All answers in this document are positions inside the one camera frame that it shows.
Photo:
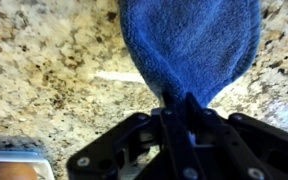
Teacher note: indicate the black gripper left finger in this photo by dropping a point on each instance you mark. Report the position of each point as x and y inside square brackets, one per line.
[144, 146]

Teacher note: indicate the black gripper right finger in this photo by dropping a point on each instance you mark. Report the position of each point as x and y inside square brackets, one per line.
[250, 146]

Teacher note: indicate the blue terry cloth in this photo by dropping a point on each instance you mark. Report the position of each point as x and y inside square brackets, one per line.
[190, 50]

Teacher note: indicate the white rectangular tray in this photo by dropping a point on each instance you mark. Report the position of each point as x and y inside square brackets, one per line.
[42, 163]

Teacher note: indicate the brown bread roll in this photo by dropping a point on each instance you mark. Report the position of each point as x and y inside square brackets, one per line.
[7, 171]

